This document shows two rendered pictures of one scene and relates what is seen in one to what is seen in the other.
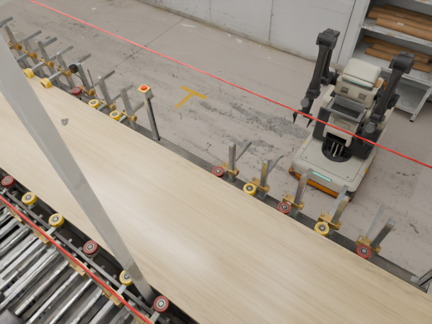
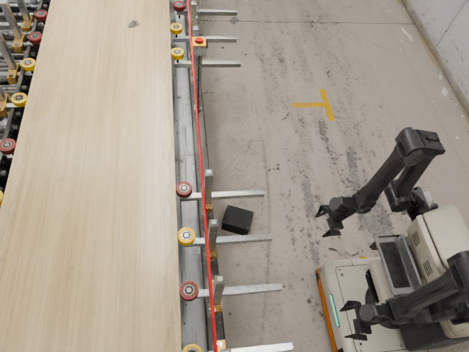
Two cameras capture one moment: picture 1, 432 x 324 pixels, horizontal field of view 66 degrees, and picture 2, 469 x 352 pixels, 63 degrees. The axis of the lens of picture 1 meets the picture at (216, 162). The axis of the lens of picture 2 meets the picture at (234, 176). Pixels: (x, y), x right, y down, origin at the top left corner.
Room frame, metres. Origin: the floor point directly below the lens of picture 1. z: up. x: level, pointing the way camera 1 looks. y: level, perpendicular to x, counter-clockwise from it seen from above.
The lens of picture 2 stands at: (0.73, -0.76, 2.52)
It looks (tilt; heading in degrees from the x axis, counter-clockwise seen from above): 57 degrees down; 37
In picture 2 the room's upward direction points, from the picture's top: 10 degrees clockwise
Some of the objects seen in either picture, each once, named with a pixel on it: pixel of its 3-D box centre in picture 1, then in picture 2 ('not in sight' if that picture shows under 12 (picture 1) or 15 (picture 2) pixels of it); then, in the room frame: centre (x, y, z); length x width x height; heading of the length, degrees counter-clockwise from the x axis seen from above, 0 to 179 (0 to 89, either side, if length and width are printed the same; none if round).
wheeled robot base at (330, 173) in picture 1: (333, 158); (380, 309); (1.96, -1.14, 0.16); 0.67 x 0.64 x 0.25; 142
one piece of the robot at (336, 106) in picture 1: (345, 112); (397, 267); (1.73, -0.96, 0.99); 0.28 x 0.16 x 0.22; 52
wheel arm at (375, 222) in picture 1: (370, 232); not in sight; (0.88, -0.92, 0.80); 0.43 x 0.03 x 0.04; 142
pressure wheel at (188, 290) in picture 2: (283, 211); (188, 293); (1.03, -0.40, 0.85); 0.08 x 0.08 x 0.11
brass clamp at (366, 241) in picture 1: (368, 244); not in sight; (0.80, -0.88, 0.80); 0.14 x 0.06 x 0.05; 52
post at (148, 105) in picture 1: (152, 118); (198, 83); (1.86, 0.47, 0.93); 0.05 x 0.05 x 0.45; 52
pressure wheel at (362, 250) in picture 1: (360, 254); not in sight; (0.72, -0.80, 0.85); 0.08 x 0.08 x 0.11
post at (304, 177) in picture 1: (298, 197); (216, 297); (1.09, -0.50, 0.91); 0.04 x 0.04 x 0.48; 52
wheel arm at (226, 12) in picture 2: (96, 83); (206, 12); (2.44, 1.03, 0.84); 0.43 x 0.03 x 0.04; 142
